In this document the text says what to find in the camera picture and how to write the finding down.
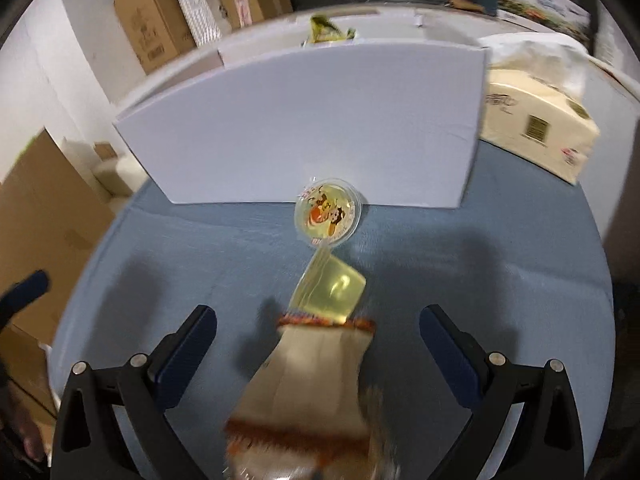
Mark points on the round jelly cup with lid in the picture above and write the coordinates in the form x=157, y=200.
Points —
x=327, y=213

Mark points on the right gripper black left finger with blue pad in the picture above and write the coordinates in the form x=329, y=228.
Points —
x=88, y=442

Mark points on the clear yellow jelly cup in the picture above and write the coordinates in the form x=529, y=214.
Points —
x=329, y=288

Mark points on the orange patterned snack bag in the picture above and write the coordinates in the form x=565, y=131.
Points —
x=304, y=415

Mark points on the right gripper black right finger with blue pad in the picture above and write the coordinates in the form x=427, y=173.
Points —
x=547, y=440

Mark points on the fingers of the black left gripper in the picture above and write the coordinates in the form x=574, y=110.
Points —
x=20, y=295

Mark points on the white cardboard storage box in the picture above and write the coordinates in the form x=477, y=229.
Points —
x=398, y=119

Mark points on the yellow foil snack bag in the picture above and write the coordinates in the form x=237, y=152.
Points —
x=324, y=31

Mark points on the brown cardboard boxes at left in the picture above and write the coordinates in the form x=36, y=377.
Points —
x=51, y=220

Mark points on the long printed landscape box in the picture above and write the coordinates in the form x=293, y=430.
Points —
x=559, y=15

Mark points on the white dotted paper bag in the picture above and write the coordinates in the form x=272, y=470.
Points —
x=200, y=19

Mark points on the cream tissue pack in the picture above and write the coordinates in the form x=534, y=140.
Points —
x=533, y=102

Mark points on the tall brown cardboard box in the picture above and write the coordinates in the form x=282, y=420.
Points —
x=156, y=29

